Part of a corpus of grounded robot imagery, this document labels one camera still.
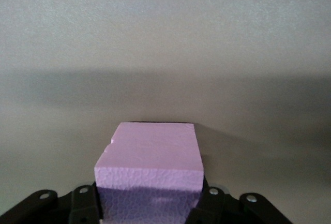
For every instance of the pale lilac-pink foam block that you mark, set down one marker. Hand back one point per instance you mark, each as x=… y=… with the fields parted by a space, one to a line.
x=150 y=156

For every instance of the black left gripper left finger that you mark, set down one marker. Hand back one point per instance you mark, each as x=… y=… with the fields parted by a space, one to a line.
x=82 y=206

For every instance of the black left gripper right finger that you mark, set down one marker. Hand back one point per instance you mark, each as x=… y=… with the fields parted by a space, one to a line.
x=219 y=208

